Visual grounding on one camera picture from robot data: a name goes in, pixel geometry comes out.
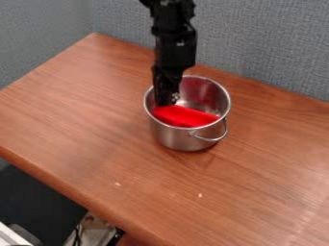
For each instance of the white object at corner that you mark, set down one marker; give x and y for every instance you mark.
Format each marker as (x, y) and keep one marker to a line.
(10, 238)

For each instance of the grey table leg bracket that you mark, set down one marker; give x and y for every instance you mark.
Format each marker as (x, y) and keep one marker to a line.
(95, 232)

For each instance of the stainless steel pot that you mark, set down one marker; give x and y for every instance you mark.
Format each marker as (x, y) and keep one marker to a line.
(205, 95)

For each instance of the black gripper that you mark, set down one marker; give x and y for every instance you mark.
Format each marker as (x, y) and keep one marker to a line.
(175, 45)

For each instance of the red rectangular block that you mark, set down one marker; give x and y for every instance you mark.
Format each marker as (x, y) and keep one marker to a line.
(183, 117)

